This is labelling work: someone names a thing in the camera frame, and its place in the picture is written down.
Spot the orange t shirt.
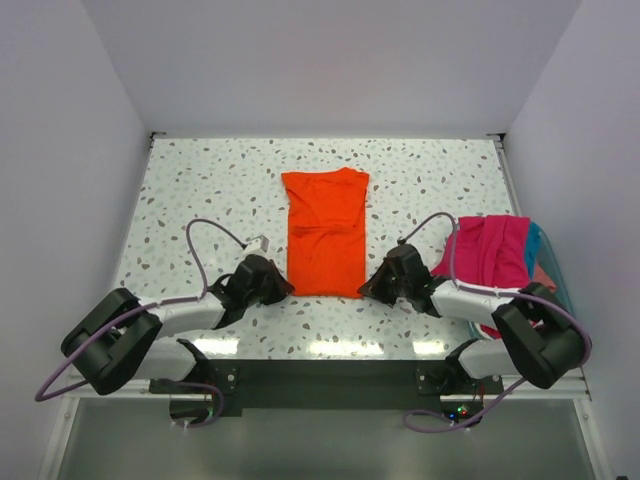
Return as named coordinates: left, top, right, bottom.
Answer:
left=281, top=168, right=369, bottom=299

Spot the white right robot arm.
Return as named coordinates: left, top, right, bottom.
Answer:
left=359, top=244, right=592, bottom=393

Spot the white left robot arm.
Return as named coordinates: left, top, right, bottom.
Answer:
left=61, top=254, right=294, bottom=395

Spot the pink t shirt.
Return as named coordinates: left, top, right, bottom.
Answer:
left=430, top=214, right=541, bottom=344

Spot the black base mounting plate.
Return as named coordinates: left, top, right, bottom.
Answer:
left=149, top=360, right=503, bottom=423

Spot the blue t shirt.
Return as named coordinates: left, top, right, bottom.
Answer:
left=524, top=221, right=541, bottom=278

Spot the salmon t shirt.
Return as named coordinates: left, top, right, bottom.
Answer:
left=532, top=263, right=557, bottom=293

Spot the clear blue plastic bin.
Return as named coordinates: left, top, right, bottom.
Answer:
left=467, top=224, right=569, bottom=341

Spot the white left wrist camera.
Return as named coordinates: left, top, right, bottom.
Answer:
left=244, top=235, right=269, bottom=254

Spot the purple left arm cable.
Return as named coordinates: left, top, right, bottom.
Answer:
left=34, top=218, right=251, bottom=429

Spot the aluminium frame rail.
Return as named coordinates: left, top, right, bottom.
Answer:
left=67, top=369, right=591, bottom=402

